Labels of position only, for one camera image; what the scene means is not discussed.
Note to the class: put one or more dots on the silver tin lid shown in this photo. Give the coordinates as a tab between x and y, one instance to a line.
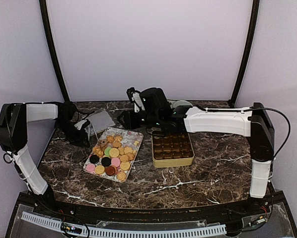
100	120

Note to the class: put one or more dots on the round yellow biscuit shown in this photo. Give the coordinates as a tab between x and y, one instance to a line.
100	169

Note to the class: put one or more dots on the swirl butter cookie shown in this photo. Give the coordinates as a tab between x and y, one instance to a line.
121	176

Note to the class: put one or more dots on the black sandwich cookie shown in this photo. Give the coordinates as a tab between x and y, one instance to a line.
106	161
94	159

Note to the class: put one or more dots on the gold cookie tin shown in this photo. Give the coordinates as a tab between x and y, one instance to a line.
172	150

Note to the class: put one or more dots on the floral cookie tray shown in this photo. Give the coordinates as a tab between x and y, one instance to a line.
125	145

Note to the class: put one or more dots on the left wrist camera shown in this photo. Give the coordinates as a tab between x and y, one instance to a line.
82	124

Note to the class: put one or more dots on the light green ceramic bowl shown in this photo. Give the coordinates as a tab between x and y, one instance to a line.
181	103

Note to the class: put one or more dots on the brown chocolate cookie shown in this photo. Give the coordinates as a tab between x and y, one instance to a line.
110	170

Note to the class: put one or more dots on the pink sandwich cookie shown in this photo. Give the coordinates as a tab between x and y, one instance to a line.
115	162
90	168

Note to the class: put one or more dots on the green sandwich cookie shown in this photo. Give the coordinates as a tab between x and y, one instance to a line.
107	151

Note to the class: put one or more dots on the white slotted cable duct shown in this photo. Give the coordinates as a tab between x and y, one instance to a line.
105	229

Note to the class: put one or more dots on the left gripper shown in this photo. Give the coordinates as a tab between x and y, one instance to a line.
78	140

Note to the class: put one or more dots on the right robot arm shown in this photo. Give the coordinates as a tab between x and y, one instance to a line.
153	110

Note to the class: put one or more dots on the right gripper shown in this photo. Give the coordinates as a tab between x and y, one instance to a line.
129	123

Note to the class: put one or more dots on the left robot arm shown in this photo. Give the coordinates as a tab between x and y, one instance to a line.
14	119

